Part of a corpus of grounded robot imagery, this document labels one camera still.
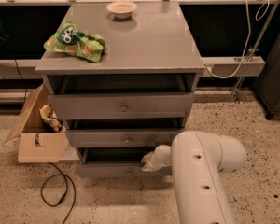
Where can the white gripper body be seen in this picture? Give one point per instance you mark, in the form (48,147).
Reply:
(155,160)

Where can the grey bottom drawer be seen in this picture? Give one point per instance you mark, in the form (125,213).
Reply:
(116,162)

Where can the grey drawer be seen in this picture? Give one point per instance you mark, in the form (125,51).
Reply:
(116,162)
(121,137)
(121,106)

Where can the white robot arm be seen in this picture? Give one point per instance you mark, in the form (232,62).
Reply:
(196,160)

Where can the grey top drawer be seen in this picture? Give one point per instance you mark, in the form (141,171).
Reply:
(121,106)

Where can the grey drawer cabinet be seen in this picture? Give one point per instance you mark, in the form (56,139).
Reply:
(151,52)

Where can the grey middle drawer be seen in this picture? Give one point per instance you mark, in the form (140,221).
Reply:
(121,137)

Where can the cardboard box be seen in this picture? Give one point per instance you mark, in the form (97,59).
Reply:
(38,142)

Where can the crumpled yellow paper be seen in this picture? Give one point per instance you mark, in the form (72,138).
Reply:
(46,113)

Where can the dark grey cabinet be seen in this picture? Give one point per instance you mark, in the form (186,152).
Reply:
(268,84)

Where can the green chip bag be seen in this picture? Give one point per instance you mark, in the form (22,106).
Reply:
(68,39)

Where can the metal stand pole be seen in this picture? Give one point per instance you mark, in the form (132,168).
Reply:
(252,50)

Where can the white bowl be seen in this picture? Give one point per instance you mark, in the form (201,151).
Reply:
(122,9)

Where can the grey wall rail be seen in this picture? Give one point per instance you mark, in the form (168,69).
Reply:
(220,66)

